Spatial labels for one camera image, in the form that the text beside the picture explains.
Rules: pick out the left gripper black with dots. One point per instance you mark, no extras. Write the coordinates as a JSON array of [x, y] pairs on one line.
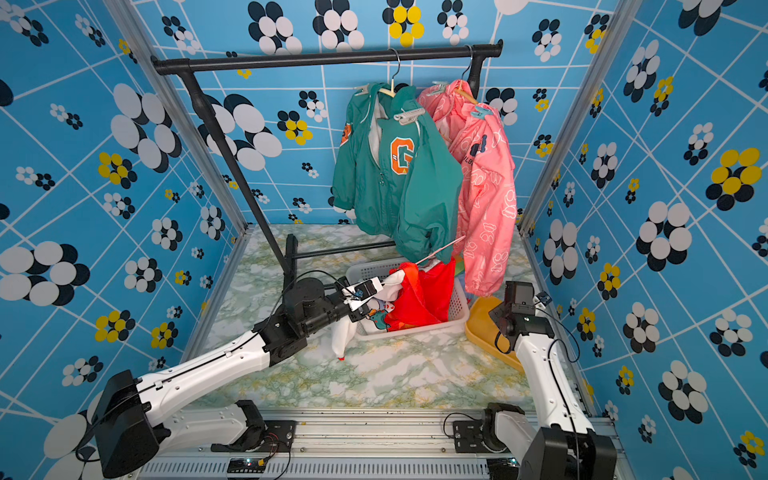
[[360, 314]]

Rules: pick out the red white rainbow jacket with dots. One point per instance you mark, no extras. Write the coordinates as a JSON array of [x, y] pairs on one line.
[[412, 296]]

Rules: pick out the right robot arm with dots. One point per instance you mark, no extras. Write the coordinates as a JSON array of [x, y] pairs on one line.
[[564, 443]]

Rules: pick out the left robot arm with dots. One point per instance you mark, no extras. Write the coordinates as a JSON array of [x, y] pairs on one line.
[[139, 417]]

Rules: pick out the white plastic basket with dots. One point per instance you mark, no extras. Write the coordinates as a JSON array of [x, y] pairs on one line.
[[458, 313]]

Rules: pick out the black clothes rack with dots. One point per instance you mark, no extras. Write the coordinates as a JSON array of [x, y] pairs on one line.
[[186, 70]]

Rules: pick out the yellow plastic tub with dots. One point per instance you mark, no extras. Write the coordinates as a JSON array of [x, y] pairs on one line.
[[481, 331]]

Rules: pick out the green letter jacket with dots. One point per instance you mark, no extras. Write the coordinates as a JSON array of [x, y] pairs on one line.
[[399, 180]]

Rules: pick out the pink printed jacket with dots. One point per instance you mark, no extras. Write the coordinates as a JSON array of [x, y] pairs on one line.
[[487, 202]]

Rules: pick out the green circuit board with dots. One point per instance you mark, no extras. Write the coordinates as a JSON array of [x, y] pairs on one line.
[[246, 466]]

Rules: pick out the white clothespin on green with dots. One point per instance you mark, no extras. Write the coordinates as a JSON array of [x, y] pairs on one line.
[[408, 117]]

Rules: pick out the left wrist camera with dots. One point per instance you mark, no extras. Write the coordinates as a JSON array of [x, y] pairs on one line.
[[364, 290]]

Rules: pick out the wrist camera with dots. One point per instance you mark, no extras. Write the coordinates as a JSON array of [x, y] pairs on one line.
[[364, 290], [543, 298]]

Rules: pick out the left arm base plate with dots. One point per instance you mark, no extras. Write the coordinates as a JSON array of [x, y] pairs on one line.
[[270, 436]]

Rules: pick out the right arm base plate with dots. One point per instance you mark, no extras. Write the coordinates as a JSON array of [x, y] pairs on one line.
[[468, 438]]

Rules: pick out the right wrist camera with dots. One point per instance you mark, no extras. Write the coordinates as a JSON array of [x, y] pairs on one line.
[[543, 298]]

